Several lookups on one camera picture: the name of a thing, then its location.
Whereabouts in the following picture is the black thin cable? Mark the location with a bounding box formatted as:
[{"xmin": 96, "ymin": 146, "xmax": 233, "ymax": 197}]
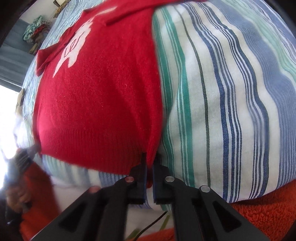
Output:
[{"xmin": 132, "ymin": 210, "xmax": 170, "ymax": 241}]

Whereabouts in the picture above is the striped blue green bedspread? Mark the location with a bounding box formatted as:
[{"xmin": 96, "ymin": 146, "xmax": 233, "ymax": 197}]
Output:
[{"xmin": 22, "ymin": 1, "xmax": 295, "ymax": 203}]

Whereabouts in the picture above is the red knit rabbit sweater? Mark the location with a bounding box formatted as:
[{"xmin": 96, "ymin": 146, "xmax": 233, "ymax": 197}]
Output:
[{"xmin": 33, "ymin": 1, "xmax": 211, "ymax": 187}]

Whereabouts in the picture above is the person's left hand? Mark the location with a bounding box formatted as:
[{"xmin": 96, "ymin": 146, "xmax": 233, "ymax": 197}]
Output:
[{"xmin": 5, "ymin": 179, "xmax": 31, "ymax": 213}]

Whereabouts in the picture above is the pile of colourful clothes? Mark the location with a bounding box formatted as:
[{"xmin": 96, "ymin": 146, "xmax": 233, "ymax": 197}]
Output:
[{"xmin": 23, "ymin": 15, "xmax": 51, "ymax": 55}]

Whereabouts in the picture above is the orange fleece garment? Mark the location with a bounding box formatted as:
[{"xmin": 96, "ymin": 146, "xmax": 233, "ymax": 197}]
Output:
[{"xmin": 20, "ymin": 164, "xmax": 295, "ymax": 240}]

